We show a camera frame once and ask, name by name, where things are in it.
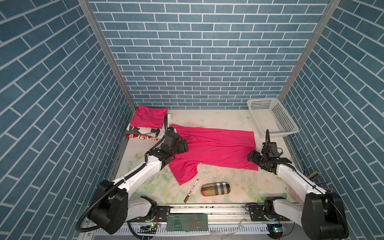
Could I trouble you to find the green circuit board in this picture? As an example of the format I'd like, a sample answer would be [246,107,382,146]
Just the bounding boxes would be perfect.
[167,214,209,232]

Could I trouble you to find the brown handled marker pen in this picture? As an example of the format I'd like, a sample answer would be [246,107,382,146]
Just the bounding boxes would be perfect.
[184,179,199,203]

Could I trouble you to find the coloured pencils bundle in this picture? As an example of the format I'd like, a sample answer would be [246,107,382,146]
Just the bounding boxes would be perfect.
[303,170,334,193]

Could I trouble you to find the aluminium corner post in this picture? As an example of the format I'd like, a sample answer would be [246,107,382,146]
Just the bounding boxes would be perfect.
[78,0,136,113]
[278,0,341,102]

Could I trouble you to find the aluminium right corner post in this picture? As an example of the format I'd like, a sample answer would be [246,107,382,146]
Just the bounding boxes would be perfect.
[278,0,341,102]

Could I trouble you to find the plaid beige glasses case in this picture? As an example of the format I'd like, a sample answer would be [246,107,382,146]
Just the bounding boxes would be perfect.
[201,182,231,197]

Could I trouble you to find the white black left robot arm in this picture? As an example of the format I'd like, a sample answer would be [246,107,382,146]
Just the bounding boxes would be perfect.
[75,117,188,235]

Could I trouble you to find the folded magenta t shirt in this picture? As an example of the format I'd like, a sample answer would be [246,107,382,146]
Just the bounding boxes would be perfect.
[131,106,168,129]

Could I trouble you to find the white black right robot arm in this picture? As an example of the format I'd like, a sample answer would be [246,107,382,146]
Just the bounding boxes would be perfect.
[247,132,349,240]

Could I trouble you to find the aluminium front rail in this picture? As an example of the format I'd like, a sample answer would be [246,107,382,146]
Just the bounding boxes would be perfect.
[80,202,340,238]

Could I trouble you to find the white perforated plastic basket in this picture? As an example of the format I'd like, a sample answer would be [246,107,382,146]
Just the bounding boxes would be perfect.
[247,98,299,138]

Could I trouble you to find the aluminium left corner post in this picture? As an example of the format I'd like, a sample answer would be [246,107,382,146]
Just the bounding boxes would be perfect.
[78,0,136,113]

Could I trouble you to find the magenta t shirt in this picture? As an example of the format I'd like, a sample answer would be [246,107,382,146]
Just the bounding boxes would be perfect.
[131,106,168,129]
[169,125,258,186]

